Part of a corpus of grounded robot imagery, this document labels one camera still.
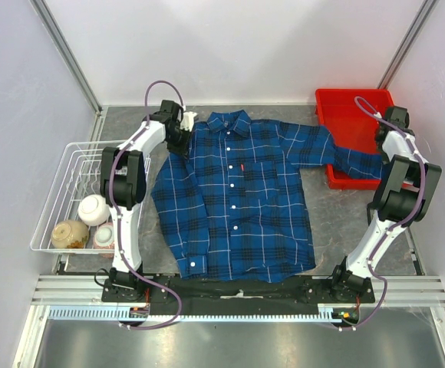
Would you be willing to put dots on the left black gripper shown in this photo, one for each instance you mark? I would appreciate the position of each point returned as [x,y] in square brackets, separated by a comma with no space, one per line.
[183,149]

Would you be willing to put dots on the blue plaid shirt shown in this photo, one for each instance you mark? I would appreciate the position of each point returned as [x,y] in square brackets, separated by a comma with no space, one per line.
[234,207]

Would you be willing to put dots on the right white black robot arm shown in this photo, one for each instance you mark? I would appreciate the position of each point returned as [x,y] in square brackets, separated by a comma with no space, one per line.
[402,198]

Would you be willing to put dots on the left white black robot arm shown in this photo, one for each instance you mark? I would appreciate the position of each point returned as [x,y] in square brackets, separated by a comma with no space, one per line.
[124,180]

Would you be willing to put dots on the white ceramic bowl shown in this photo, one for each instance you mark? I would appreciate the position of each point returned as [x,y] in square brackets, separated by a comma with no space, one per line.
[93,210]

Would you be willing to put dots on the pink patterned ceramic bowl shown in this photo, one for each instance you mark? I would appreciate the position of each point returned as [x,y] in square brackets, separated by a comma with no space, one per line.
[104,237]

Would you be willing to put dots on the beige ceramic bowl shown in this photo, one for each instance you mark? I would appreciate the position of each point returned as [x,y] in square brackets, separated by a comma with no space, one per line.
[70,234]

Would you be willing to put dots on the red plastic bin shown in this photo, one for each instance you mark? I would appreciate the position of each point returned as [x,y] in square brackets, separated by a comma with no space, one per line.
[349,126]

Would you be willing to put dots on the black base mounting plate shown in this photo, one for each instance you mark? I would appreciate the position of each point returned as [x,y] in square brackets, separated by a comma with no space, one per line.
[300,293]

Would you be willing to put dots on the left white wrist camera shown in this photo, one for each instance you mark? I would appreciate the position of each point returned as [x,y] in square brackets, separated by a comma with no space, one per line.
[187,123]

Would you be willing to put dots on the white wire dish rack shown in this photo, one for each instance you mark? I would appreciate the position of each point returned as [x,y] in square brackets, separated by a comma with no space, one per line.
[78,175]

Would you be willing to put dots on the aluminium slotted rail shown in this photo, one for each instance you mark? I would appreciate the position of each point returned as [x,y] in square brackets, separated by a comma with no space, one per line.
[132,314]

